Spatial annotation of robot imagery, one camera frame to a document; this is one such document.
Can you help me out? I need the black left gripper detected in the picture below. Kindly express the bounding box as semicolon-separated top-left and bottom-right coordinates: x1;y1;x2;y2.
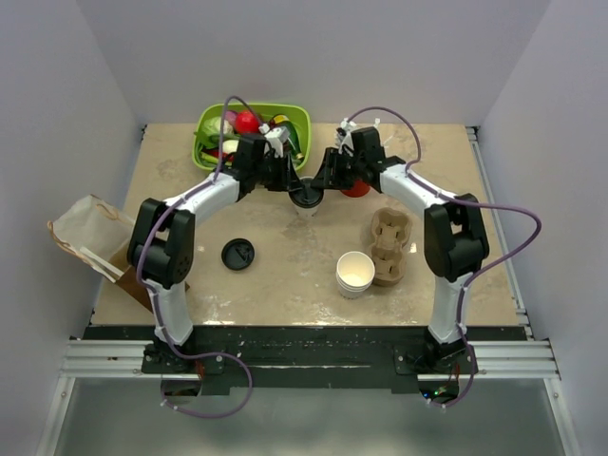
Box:
253;152;302;193

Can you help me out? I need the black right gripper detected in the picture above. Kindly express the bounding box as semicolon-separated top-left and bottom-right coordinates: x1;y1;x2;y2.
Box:
313;147;366;191

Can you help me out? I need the black coffee cup lid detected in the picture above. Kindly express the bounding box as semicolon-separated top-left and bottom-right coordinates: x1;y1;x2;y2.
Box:
220;237;256;272
289;177;324;209

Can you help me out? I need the white paper coffee cup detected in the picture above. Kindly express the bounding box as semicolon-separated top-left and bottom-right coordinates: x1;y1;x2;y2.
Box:
294;204;318;219

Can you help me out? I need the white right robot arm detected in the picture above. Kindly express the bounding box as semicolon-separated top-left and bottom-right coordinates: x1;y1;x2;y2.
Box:
311;121;489;373

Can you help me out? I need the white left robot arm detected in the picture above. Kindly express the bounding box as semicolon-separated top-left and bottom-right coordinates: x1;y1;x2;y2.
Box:
127;127;302;372

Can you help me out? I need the brown paper takeout bag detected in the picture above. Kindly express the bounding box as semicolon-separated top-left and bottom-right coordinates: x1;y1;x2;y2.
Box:
46;193;191;318

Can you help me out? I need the red straw holder cup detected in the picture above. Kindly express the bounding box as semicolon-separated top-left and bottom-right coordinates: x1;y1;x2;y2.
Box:
341;180;371;199

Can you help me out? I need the green toy cucumber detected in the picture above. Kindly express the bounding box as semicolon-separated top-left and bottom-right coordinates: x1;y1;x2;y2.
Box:
278;120;301;153

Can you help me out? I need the white toy radish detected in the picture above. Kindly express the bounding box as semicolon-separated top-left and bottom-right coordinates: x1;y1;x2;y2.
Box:
221;140;239;155

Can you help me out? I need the green plastic produce bin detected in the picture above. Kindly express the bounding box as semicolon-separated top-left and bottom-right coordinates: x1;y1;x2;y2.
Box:
192;102;312;171

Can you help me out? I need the red toy apple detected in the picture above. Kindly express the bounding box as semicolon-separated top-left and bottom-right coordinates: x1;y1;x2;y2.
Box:
234;110;261;135

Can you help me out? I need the brown pulp cup carrier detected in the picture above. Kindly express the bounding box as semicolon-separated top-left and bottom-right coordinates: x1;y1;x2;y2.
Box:
368;207;412;287

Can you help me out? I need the purple toy onion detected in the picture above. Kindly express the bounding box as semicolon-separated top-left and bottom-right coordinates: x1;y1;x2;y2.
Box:
224;110;238;125

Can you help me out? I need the green toy cabbage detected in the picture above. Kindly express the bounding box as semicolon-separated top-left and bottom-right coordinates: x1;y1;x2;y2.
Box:
202;116;234;137

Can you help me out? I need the stack of white paper cups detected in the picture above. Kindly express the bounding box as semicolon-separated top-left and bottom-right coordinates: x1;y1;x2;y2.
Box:
335;251;375;299

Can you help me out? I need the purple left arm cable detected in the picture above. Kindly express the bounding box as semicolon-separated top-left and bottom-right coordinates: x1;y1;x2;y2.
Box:
135;96;275;419

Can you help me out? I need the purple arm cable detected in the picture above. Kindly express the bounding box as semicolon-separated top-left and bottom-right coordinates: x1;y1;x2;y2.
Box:
344;105;543;409
135;96;275;419

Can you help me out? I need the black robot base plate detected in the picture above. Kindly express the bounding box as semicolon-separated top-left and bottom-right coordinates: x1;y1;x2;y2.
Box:
80;322;528;398

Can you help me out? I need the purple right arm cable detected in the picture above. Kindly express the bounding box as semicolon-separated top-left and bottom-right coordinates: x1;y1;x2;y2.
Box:
344;105;543;409

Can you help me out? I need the aluminium frame rail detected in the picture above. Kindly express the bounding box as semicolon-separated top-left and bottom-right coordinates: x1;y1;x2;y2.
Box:
465;126;581;455

